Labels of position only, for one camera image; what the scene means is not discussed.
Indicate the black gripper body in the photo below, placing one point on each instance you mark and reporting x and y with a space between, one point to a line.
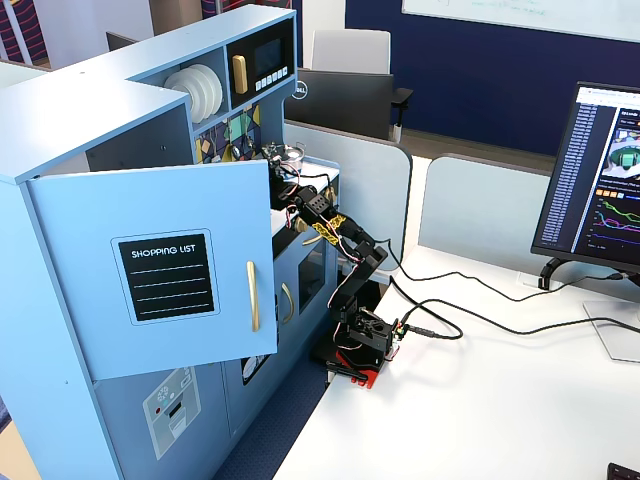
281 172

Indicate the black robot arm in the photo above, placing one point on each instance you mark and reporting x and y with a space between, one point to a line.
357 280

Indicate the silver metal pot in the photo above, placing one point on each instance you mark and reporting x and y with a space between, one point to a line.
292 156

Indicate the gold round knob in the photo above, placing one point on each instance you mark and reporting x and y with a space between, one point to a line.
330 193
299 223

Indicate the grey desk divider panel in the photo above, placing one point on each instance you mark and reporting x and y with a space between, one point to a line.
350 195
480 205

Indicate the black Dell monitor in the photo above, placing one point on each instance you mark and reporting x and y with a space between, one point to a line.
345 102

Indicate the white plates stack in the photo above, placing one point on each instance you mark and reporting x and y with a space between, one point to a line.
197 92

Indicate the blue fridge door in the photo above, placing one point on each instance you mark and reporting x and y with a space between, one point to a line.
165 260

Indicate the grey office chair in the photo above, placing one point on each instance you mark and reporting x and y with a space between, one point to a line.
350 50

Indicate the red clamp base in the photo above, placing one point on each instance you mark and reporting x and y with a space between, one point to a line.
365 372

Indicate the blue toy kitchen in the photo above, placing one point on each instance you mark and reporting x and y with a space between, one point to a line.
75 150

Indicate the monitor with lit screen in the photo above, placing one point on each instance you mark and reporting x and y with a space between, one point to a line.
590 175

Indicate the silver monitor stand base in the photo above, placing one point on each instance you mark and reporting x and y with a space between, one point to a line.
612 330

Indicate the black keyboard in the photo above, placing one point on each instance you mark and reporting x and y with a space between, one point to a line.
625 472

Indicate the white wall whiteboard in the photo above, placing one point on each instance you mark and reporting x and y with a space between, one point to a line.
525 12

